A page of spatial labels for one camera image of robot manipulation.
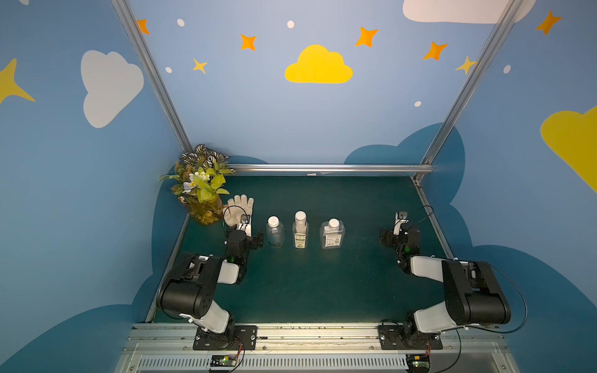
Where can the round clear plastic bottle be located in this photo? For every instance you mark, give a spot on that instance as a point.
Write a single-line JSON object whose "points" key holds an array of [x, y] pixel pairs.
{"points": [[276, 236]]}

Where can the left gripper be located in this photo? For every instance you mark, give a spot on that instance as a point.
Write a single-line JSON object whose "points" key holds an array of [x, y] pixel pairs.
{"points": [[252, 238]]}

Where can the right circuit board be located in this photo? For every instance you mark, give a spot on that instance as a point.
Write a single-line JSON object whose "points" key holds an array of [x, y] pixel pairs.
{"points": [[418, 363]]}

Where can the aluminium frame post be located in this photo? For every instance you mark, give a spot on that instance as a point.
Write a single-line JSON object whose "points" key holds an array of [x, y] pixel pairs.
{"points": [[126, 15], [497, 37]]}

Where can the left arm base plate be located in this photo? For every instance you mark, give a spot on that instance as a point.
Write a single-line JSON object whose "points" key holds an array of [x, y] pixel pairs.
{"points": [[232, 339]]}

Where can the left circuit board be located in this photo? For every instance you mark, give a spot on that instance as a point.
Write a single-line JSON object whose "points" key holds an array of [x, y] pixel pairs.
{"points": [[223, 361]]}

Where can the artificial potted plant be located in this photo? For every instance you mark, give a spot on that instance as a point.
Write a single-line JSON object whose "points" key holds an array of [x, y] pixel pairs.
{"points": [[199, 178]]}

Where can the circuit board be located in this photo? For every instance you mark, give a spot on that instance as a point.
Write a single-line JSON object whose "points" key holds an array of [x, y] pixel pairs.
{"points": [[223, 361], [418, 363]]}

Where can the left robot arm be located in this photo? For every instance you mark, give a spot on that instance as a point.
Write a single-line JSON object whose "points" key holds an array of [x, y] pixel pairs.
{"points": [[188, 291]]}

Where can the right aluminium frame post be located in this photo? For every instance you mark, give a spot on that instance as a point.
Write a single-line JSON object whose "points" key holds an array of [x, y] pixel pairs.
{"points": [[497, 37]]}

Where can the right side table rail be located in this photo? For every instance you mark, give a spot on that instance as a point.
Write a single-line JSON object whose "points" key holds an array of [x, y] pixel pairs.
{"points": [[433, 220]]}

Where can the aluminium back rail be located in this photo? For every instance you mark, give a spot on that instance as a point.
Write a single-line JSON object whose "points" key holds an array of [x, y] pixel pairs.
{"points": [[330, 168]]}

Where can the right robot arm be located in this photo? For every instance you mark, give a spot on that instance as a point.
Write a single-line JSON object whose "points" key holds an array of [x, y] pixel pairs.
{"points": [[472, 293]]}

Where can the left aluminium frame post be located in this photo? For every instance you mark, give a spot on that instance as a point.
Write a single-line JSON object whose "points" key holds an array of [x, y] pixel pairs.
{"points": [[126, 15]]}

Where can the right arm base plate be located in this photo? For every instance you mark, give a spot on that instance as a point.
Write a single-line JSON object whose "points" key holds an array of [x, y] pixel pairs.
{"points": [[394, 338]]}

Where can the white knitted work glove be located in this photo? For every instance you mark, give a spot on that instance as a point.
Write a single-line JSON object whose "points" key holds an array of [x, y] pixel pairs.
{"points": [[236, 206]]}

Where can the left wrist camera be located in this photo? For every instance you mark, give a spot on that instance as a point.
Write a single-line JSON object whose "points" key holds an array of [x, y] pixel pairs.
{"points": [[244, 224]]}

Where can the square clear plastic bottle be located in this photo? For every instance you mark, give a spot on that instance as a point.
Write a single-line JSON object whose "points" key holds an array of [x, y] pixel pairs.
{"points": [[331, 239]]}

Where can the tall clear labelled bottle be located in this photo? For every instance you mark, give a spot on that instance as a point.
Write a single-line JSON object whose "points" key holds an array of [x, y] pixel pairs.
{"points": [[300, 234]]}

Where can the left side table rail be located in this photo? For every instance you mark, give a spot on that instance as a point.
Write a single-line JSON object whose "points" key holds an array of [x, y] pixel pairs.
{"points": [[170, 264]]}

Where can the table rail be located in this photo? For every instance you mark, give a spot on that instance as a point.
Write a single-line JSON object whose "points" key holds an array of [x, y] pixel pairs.
{"points": [[433, 220], [170, 264]]}

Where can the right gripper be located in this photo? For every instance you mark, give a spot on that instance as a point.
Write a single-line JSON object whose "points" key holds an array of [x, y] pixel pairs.
{"points": [[389, 237]]}

